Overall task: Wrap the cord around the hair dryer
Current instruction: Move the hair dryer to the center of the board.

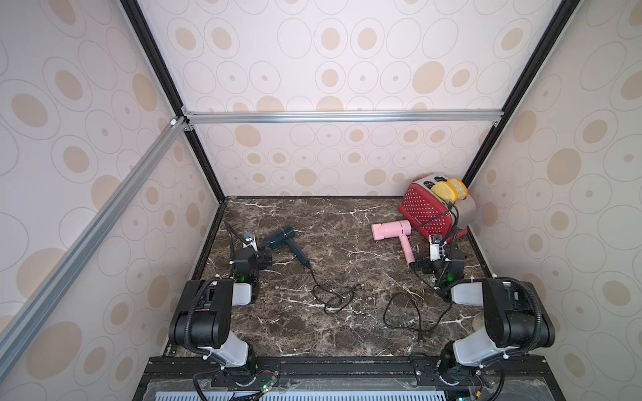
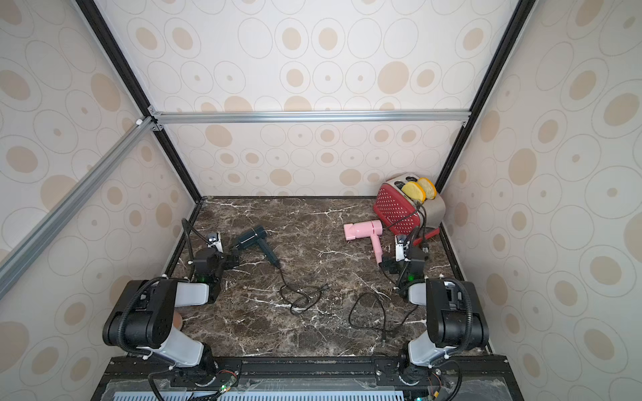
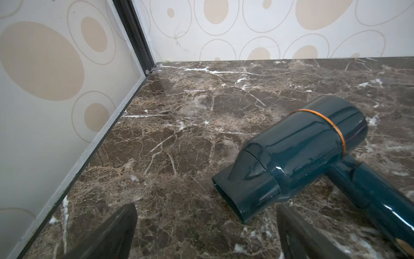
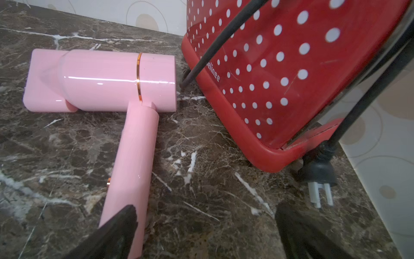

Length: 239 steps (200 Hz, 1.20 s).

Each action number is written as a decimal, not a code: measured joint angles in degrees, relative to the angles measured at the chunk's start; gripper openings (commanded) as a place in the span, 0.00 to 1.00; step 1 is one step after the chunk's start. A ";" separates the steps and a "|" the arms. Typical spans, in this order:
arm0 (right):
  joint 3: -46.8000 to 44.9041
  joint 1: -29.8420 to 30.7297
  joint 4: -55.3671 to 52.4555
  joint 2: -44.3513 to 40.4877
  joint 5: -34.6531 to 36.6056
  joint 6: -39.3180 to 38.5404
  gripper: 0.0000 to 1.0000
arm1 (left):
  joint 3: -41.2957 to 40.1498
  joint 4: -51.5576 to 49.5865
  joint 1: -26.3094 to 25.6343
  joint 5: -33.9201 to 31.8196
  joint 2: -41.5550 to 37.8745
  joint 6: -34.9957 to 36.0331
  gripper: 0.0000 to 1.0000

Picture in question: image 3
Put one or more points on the black corner frame post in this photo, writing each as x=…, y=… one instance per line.
x=130, y=20

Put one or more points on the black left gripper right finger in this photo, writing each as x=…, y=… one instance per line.
x=300, y=240

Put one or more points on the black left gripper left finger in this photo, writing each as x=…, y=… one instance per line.
x=112, y=239

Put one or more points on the dark green hair dryer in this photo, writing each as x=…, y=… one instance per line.
x=317, y=140

